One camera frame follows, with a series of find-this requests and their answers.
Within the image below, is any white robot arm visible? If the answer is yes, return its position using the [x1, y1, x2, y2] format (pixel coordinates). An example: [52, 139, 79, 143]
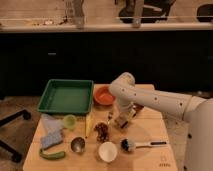
[109, 72, 213, 171]

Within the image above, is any purple bowl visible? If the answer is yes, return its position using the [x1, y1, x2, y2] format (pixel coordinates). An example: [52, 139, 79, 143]
[133, 103, 144, 113]

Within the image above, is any small green cup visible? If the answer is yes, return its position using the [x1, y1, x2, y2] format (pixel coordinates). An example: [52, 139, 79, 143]
[63, 115, 76, 130]

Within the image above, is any black office chair base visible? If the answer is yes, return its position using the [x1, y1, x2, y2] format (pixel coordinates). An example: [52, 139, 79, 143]
[0, 109, 32, 164]

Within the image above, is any green plastic tray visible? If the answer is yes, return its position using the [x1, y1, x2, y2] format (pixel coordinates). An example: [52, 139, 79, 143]
[38, 79, 94, 116]

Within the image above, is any clear plastic bag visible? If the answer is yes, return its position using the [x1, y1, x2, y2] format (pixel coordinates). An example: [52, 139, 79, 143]
[41, 114, 63, 134]

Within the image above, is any brown grape bunch toy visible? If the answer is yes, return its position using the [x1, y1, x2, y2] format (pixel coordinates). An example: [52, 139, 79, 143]
[94, 122, 109, 143]

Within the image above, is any small metal cup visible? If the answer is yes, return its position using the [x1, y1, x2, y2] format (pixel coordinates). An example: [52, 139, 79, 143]
[71, 137, 85, 154]

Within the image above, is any white bowl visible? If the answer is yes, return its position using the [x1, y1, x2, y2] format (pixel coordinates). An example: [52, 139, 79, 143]
[98, 142, 118, 163]

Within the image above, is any yellow corn toy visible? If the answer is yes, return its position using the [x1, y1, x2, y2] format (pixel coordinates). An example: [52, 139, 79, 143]
[85, 114, 93, 138]

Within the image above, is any dish brush white handle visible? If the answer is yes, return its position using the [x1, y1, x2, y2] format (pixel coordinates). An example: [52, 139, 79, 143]
[120, 139, 167, 152]

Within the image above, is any orange bowl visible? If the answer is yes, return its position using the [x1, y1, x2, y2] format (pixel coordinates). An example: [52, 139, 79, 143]
[94, 86, 115, 106]

